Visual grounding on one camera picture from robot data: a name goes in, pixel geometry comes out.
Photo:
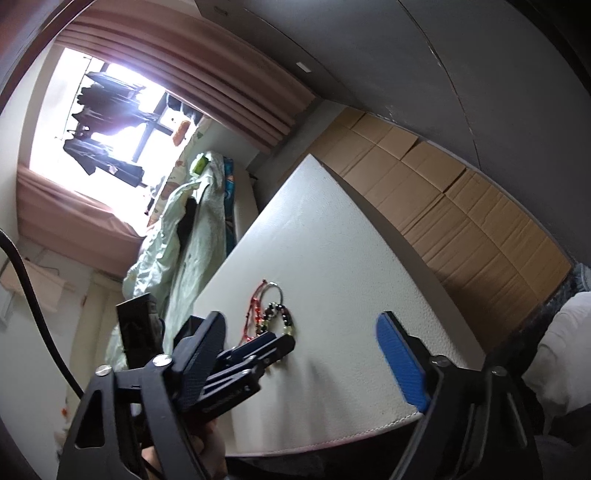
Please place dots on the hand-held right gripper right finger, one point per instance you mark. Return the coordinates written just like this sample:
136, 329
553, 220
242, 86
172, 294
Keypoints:
401, 360

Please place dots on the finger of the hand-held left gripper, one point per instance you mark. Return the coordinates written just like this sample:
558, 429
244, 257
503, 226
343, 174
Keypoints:
268, 346
235, 383

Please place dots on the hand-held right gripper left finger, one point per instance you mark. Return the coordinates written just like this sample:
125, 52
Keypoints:
196, 367

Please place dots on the person's left hand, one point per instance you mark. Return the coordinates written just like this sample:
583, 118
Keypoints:
210, 452

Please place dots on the light green quilt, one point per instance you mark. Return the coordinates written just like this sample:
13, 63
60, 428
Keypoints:
157, 249

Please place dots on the beige hanging cloth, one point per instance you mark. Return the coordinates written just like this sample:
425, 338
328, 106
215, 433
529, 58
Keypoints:
37, 286

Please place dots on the white table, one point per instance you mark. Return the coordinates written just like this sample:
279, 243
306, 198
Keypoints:
341, 258

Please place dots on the bed with green sheet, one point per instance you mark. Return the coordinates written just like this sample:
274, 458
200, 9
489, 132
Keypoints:
207, 240

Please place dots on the pink curtain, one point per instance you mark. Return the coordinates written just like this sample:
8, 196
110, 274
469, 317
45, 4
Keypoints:
78, 217
207, 74

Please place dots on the flattened cardboard sheet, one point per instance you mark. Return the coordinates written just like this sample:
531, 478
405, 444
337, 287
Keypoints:
452, 207

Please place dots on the person's white shirt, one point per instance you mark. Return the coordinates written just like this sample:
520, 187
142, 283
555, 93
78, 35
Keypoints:
568, 350

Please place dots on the dark hanging garment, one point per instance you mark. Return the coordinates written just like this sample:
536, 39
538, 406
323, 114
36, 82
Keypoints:
111, 110
111, 81
106, 161

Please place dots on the green packet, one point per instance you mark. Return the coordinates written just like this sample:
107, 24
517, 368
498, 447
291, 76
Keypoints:
201, 165

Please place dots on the person's right leg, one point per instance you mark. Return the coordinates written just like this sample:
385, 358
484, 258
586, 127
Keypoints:
565, 447

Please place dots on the dark speckled cloth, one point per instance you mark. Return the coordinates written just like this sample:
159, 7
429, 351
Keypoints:
577, 281

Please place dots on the orange plush toy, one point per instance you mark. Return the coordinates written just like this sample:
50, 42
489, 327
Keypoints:
181, 131

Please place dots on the window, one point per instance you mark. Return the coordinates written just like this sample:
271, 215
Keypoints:
120, 124

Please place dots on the white wall socket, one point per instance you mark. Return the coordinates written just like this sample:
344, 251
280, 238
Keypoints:
303, 66

